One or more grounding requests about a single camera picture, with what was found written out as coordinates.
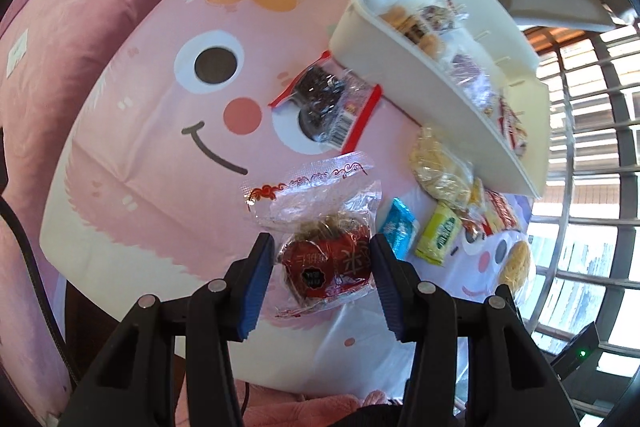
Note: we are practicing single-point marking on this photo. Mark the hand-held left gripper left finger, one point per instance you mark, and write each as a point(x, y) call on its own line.
point(255, 287)

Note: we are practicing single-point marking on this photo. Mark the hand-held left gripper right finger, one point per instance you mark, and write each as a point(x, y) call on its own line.
point(387, 287)

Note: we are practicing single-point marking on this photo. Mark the red round pastry packet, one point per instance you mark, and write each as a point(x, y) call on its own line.
point(325, 257)

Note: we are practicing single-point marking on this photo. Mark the clear yellow cracker packet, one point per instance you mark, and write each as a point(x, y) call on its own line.
point(440, 172)

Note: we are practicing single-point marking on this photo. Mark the white plastic storage bin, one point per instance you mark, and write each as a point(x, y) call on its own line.
point(465, 132)

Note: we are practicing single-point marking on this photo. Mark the dark dried fruit packet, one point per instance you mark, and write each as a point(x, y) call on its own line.
point(320, 92)

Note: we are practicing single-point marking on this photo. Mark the blue snack packet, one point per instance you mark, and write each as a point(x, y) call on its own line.
point(400, 227)

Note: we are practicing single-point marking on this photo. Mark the green yellow snack packet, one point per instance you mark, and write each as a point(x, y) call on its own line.
point(439, 234)

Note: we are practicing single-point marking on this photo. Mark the clear pale yellow chip packet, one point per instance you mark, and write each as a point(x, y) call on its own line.
point(515, 264)

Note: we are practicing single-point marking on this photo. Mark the pink fleece clothing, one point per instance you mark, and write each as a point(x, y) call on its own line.
point(280, 412)

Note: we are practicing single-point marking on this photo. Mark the red white sachet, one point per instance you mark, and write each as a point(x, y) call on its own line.
point(500, 212)

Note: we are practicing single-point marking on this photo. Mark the cartoon printed table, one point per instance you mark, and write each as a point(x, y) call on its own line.
point(150, 132)

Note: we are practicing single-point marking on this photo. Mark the red white snack packet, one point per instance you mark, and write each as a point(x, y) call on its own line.
point(512, 127)

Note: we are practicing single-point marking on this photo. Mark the clear white barcode packet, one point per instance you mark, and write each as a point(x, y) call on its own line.
point(470, 74)

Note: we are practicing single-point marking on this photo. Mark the metal window grille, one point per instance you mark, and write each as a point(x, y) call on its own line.
point(621, 107)

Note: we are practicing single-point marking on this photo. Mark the round cookie packet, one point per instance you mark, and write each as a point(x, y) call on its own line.
point(407, 24)

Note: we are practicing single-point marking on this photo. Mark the clear packet brown filling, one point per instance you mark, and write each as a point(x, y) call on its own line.
point(437, 14)

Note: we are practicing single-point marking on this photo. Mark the pink blanket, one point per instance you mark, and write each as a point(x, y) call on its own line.
point(60, 57)

